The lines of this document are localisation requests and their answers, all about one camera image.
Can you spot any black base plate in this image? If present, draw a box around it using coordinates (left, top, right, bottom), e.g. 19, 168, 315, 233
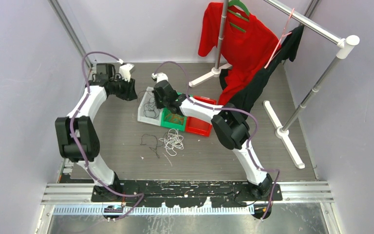
91, 179, 283, 209

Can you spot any pink clothes hanger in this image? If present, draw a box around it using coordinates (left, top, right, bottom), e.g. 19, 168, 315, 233
264, 8, 295, 69

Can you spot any green clothes hanger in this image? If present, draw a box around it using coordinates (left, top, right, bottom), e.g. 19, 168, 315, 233
227, 0, 250, 22

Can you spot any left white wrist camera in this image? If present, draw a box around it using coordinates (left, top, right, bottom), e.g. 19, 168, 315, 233
118, 63, 135, 82

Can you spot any white plastic bin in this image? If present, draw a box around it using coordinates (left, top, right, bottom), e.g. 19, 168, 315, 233
137, 87, 162, 126

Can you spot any orange cable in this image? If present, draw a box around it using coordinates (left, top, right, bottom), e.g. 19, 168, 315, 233
166, 111, 185, 126

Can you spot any black t-shirt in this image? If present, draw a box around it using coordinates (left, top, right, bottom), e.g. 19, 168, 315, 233
218, 25, 304, 112

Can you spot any metal clothes rack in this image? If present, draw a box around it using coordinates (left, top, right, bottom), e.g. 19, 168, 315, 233
187, 0, 360, 170

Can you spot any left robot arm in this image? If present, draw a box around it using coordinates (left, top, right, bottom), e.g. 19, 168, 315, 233
55, 62, 137, 201

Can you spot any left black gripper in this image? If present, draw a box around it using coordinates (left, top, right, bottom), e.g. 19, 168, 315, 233
110, 74, 137, 101

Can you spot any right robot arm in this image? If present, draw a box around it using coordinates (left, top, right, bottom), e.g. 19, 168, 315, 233
153, 78, 275, 200

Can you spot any green plastic bin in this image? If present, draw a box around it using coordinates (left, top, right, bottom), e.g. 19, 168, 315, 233
160, 107, 188, 132

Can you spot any aluminium frame rail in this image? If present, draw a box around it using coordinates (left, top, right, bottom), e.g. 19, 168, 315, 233
41, 181, 334, 219

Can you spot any red t-shirt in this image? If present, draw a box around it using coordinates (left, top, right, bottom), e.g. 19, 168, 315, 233
198, 1, 283, 104

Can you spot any red plastic bin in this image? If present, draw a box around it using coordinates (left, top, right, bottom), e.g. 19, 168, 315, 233
185, 96, 217, 137

